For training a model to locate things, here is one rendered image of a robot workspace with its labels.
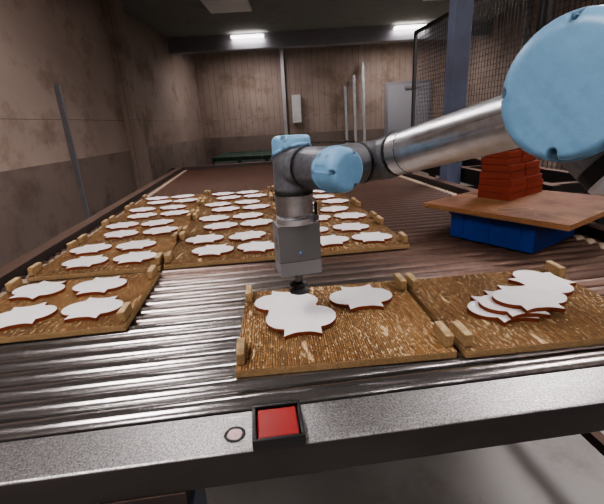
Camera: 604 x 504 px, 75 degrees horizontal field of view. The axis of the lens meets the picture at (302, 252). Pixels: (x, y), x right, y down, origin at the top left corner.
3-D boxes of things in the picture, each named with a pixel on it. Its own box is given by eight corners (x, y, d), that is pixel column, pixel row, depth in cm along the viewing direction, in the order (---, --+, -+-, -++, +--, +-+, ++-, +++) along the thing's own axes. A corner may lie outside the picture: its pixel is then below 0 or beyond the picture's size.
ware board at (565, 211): (633, 203, 137) (634, 198, 137) (569, 231, 110) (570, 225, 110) (495, 189, 176) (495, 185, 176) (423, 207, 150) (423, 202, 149)
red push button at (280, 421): (300, 441, 57) (299, 433, 56) (258, 446, 56) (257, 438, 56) (295, 412, 63) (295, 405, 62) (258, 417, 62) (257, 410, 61)
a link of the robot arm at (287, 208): (271, 192, 80) (310, 189, 81) (272, 214, 81) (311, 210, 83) (278, 198, 73) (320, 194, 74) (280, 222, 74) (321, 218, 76)
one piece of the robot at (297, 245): (309, 196, 84) (312, 267, 89) (268, 200, 82) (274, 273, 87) (322, 204, 75) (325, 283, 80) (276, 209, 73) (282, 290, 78)
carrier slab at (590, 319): (669, 337, 76) (671, 330, 76) (466, 358, 73) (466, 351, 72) (546, 273, 109) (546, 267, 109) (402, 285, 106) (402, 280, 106)
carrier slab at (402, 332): (456, 358, 73) (457, 350, 73) (235, 378, 71) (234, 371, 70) (398, 285, 106) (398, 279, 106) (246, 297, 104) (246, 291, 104)
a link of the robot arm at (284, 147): (287, 136, 68) (261, 136, 74) (290, 199, 71) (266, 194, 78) (322, 133, 72) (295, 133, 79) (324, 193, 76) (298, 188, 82)
